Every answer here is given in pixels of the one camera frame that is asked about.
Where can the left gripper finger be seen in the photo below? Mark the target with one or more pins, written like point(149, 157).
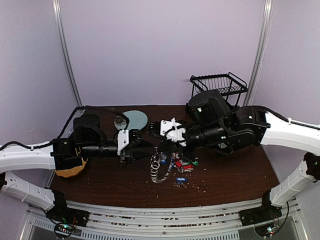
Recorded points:
point(140, 144)
point(138, 154)

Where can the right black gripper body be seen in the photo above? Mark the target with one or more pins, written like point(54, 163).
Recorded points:
point(185, 135)

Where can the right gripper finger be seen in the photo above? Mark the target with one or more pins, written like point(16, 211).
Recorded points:
point(166, 145)
point(168, 151)

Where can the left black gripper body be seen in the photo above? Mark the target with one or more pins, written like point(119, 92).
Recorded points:
point(125, 155)

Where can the pile of tagged keys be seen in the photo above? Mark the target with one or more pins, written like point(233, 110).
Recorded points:
point(182, 163)

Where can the blue tagged key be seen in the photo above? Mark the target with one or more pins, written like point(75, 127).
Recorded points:
point(182, 181)
point(162, 158)

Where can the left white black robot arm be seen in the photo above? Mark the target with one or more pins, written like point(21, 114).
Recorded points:
point(65, 155)

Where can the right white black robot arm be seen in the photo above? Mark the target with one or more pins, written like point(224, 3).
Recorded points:
point(225, 130)

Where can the teal flower plate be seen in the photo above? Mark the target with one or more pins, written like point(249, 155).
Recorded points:
point(137, 120)

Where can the yellow dotted plate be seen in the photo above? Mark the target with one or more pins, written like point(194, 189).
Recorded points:
point(69, 173)

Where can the left green led board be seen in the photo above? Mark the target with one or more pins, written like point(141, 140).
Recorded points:
point(63, 229)

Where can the green led board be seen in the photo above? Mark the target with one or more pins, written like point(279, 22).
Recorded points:
point(267, 230)
point(63, 229)

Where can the right green led board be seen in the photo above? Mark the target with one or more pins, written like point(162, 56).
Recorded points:
point(267, 230)

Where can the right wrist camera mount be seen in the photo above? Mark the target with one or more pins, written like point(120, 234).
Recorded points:
point(173, 131)

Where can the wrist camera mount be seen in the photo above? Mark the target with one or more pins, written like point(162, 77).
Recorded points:
point(122, 140)
point(173, 131)

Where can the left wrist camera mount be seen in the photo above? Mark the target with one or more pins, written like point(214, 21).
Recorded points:
point(122, 140)

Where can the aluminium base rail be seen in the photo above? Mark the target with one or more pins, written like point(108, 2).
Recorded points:
point(215, 222)

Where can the black wire dish rack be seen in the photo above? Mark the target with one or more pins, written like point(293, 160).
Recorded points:
point(227, 84)

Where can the left aluminium frame post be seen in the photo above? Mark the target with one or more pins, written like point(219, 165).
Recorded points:
point(65, 52)

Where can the aluminium frame post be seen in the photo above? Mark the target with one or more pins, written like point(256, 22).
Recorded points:
point(261, 49)
point(65, 52)

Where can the right aluminium frame post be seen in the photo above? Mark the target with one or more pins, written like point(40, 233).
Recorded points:
point(261, 49)

